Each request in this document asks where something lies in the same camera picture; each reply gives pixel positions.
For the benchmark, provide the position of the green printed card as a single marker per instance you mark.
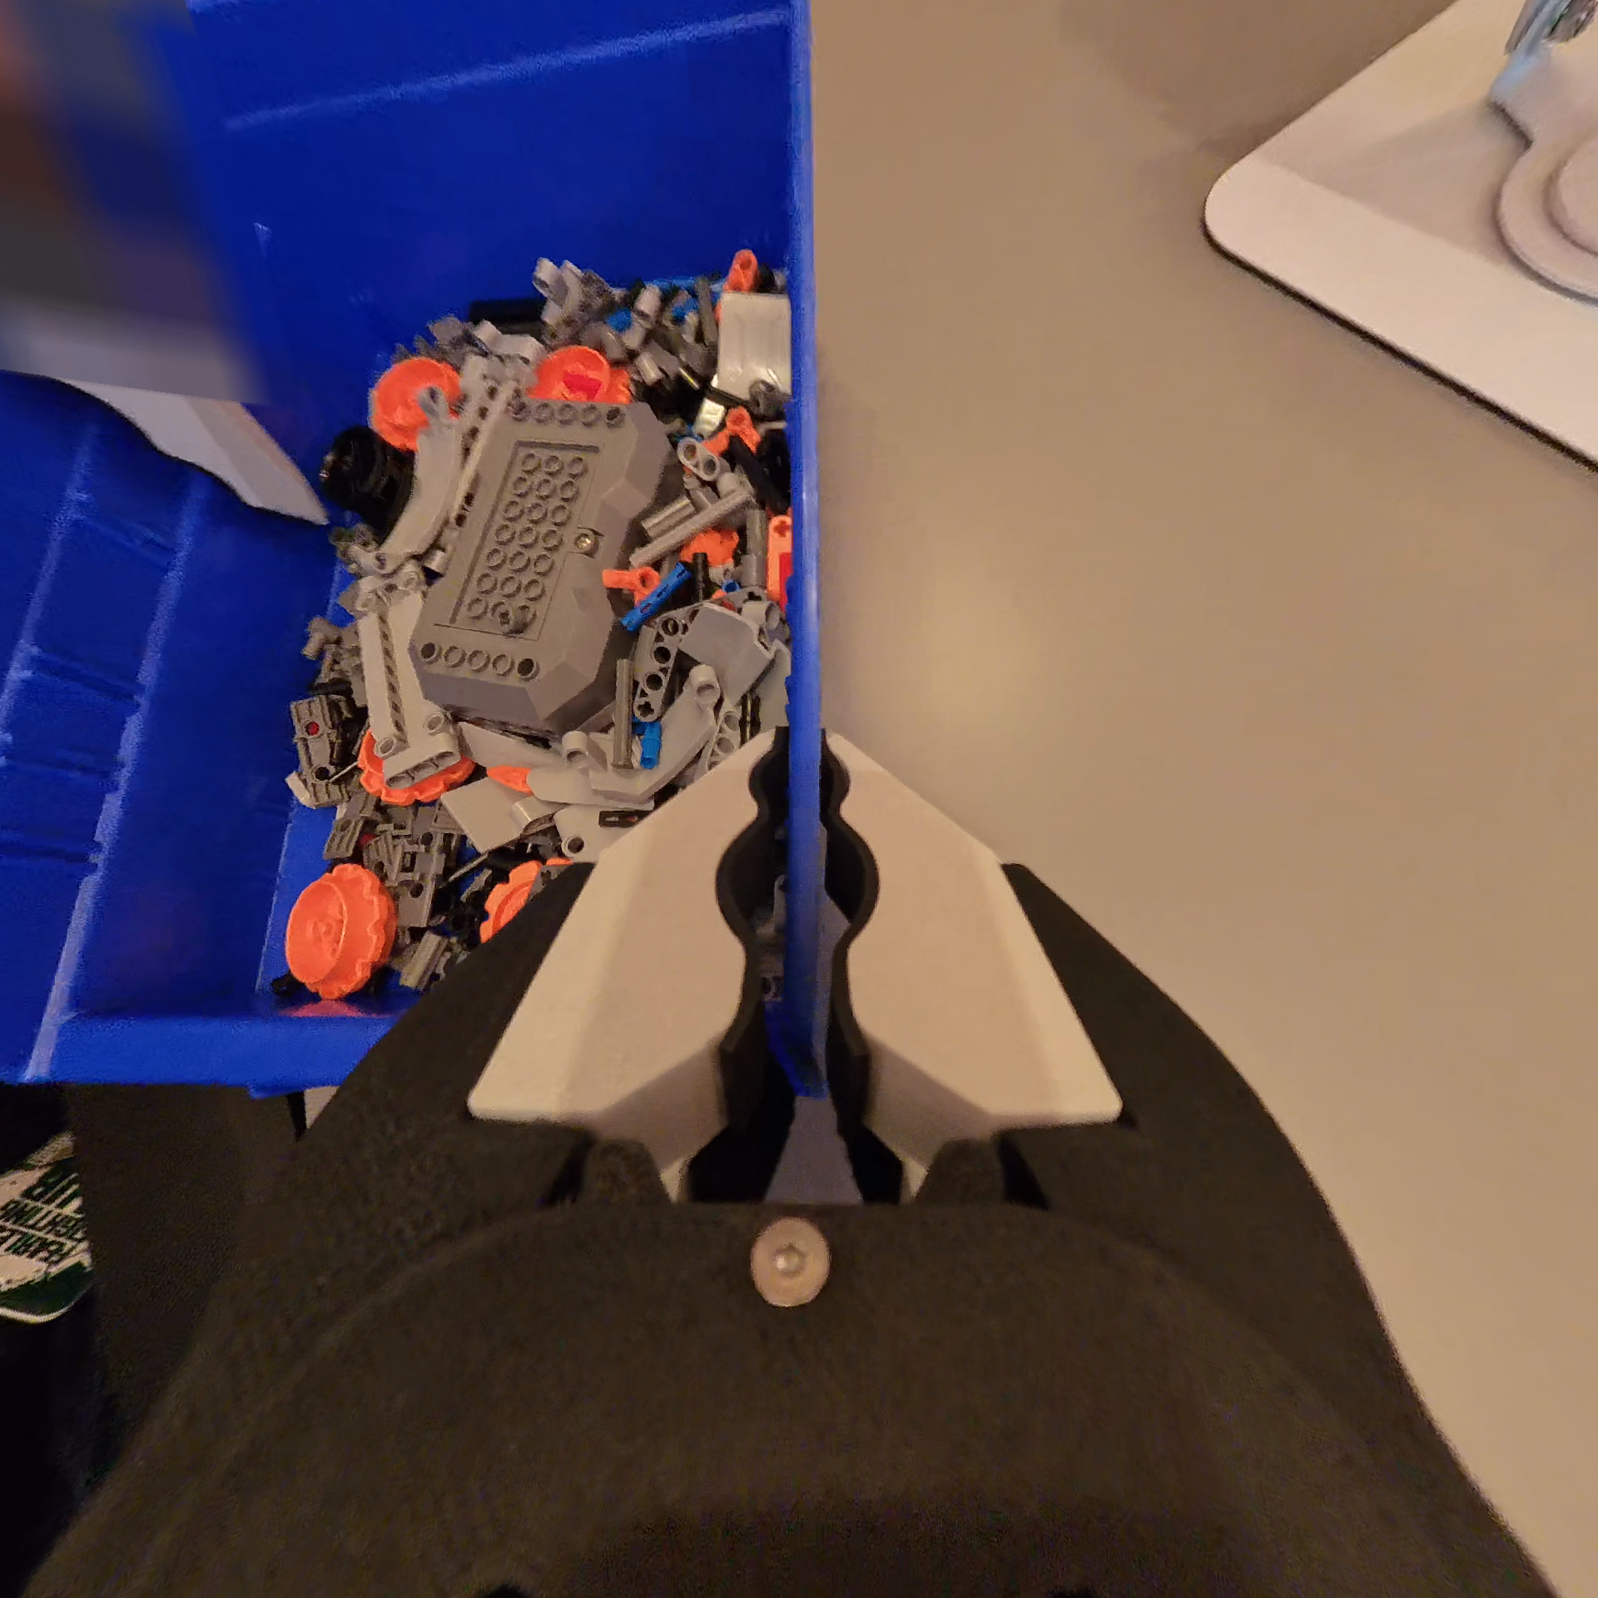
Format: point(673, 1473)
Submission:
point(44, 1235)

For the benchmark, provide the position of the blue plastic bin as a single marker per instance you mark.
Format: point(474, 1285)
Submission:
point(123, 750)

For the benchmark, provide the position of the heap of wheels and bricks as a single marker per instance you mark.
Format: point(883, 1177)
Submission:
point(561, 775)

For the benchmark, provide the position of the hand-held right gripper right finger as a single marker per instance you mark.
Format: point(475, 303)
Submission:
point(985, 1000)

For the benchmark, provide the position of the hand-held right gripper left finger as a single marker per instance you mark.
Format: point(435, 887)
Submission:
point(610, 1000)

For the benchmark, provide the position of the large grey brick housing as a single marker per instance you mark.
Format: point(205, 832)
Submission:
point(536, 562)

